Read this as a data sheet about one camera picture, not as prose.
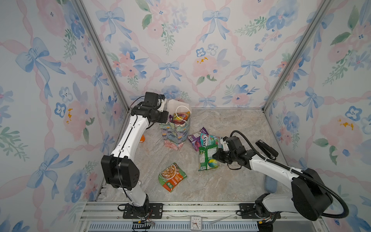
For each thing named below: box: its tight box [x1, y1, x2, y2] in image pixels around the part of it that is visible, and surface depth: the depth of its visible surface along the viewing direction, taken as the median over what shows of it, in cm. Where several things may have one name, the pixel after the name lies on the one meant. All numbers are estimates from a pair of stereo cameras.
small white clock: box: [189, 215, 203, 232], surface depth 70 cm
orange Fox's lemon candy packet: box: [172, 111, 191, 125], surface depth 94 cm
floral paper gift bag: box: [159, 99, 192, 151], surface depth 88 cm
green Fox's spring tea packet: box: [198, 144, 219, 172], surface depth 89 cm
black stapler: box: [255, 139, 279, 161], surface depth 96 cm
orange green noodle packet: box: [157, 162, 188, 193], surface depth 86 cm
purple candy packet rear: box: [187, 127, 210, 152], surface depth 100 cm
